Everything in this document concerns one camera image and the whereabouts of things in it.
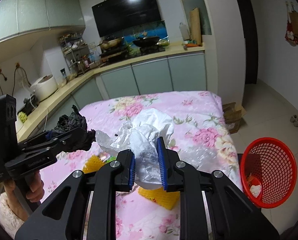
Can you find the black gas stove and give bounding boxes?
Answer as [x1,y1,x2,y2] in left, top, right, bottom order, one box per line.
[99,45,165,64]

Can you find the golden pan on stove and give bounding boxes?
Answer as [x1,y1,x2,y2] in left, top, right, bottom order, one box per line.
[98,37,124,50]

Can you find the pink floral tablecloth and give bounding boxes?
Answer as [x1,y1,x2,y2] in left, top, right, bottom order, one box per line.
[41,91,241,239]

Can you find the lower kitchen cabinets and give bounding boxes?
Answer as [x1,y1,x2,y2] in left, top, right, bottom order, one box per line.
[35,50,207,131]

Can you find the white plastic jug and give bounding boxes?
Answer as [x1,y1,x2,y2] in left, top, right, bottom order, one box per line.
[179,22,190,41]

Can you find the red plastic mesh basket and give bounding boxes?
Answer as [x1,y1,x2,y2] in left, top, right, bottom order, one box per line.
[240,137,298,209]

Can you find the brown hanging board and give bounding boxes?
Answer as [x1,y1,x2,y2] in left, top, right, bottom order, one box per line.
[289,2,298,39]

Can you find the white rice cooker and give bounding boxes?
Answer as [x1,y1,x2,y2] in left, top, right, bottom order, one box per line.
[29,75,58,102]

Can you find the black wok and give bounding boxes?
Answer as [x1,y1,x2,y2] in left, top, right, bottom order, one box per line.
[133,36,160,48]

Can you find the white plastic bag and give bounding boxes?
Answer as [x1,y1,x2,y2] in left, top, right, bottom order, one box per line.
[96,108,174,190]

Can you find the red hanging cloth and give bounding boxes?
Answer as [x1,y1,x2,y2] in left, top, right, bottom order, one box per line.
[285,12,298,47]

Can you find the black range hood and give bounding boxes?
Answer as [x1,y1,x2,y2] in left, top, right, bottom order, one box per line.
[92,0,161,37]

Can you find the metal spice rack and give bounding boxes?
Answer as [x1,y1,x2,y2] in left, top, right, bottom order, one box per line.
[58,33,90,76]

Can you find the black plastic bag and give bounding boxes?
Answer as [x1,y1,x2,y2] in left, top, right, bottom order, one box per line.
[56,104,96,153]

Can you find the cardboard box on floor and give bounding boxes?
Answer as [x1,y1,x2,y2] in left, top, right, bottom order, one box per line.
[222,102,247,134]

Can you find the wooden cutting board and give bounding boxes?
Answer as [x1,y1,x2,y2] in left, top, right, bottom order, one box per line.
[190,8,202,46]

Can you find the left hand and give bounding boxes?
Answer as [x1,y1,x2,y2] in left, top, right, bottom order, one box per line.
[3,171,44,203]

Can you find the upper wall cabinets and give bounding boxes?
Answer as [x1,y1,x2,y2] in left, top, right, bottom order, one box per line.
[0,0,85,42]

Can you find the fuzzy white left sleeve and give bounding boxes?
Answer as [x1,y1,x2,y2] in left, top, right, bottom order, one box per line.
[0,192,28,239]

